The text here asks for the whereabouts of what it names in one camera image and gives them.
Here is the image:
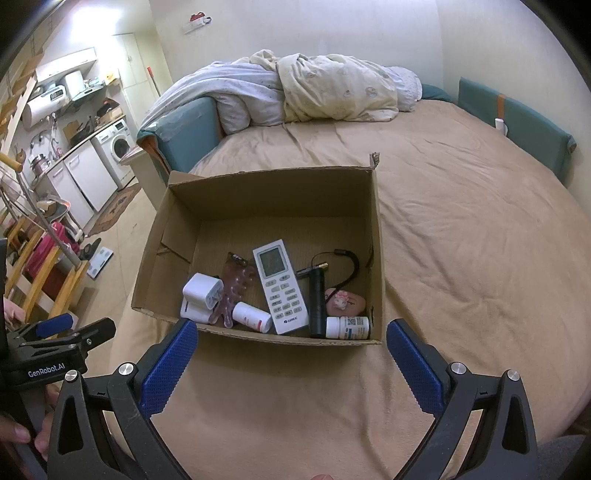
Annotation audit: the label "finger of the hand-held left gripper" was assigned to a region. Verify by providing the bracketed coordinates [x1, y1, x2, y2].
[9, 318, 117, 360]
[7, 313, 79, 347]

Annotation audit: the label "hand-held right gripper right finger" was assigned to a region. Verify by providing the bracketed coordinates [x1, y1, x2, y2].
[386, 319, 539, 480]

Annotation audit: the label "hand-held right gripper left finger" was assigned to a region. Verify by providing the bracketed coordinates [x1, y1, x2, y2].
[46, 318, 199, 480]

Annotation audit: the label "white rounded charger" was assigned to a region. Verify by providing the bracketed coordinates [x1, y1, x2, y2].
[180, 272, 225, 324]

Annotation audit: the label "white pill bottle blue label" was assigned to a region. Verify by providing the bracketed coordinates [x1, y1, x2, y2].
[325, 315, 371, 341]

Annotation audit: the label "pink toy figure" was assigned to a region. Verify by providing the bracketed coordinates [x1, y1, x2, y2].
[324, 287, 368, 317]

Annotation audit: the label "white pill bottle red label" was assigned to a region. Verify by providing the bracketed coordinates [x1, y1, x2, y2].
[232, 301, 273, 333]

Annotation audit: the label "black stick device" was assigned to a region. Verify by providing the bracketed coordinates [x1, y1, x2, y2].
[307, 267, 328, 339]

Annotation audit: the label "black cable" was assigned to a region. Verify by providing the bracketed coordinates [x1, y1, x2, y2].
[295, 248, 361, 289]

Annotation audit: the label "white remote control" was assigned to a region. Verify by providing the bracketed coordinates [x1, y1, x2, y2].
[252, 239, 310, 335]

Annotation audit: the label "brown cardboard box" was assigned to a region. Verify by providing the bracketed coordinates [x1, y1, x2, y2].
[130, 152, 386, 347]

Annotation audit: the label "person's left hand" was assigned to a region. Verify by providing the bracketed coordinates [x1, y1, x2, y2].
[0, 383, 63, 462]

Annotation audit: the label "white bathroom scale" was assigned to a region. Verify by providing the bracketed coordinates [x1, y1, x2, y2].
[87, 247, 114, 279]

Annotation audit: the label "red suitcase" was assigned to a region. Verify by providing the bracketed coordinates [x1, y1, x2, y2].
[23, 222, 68, 298]

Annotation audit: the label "metal stair railing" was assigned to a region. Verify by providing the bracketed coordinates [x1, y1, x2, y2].
[0, 152, 81, 273]

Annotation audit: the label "brown floor mat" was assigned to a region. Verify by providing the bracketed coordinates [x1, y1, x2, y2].
[88, 185, 141, 237]

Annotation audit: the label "white kitchen cabinet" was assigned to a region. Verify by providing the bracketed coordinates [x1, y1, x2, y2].
[62, 138, 118, 213]
[44, 164, 95, 227]

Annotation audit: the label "white bedside cabinet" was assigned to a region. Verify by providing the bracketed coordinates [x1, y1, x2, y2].
[121, 148, 171, 208]

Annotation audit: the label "person's grey pants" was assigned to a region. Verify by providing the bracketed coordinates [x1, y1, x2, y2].
[531, 434, 591, 480]

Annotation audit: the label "white washing machine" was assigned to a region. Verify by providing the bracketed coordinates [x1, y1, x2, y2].
[95, 117, 137, 190]

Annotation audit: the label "teal headboard cushion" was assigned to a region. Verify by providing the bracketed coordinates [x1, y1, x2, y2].
[136, 96, 222, 174]

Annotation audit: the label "white water heater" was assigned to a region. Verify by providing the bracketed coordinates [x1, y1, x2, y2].
[23, 85, 68, 127]

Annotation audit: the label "white wardrobe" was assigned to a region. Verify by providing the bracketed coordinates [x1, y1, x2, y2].
[113, 32, 158, 132]

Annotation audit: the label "light grey pillow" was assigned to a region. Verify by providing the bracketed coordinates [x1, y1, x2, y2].
[216, 92, 287, 137]

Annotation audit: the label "pale striped duvet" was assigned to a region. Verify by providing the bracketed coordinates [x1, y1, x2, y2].
[139, 58, 423, 134]

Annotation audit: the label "teal pillow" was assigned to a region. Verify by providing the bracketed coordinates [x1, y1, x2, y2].
[421, 84, 455, 103]

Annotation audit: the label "cream duvet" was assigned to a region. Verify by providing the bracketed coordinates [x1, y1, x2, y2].
[252, 50, 400, 123]

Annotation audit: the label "wooden chair frame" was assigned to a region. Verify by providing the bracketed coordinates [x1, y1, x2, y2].
[0, 217, 88, 324]

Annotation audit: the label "teal wall cushion orange strap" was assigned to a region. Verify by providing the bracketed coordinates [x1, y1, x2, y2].
[457, 78, 578, 188]

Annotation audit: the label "white wall shelf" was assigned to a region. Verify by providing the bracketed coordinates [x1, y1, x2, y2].
[182, 11, 213, 33]

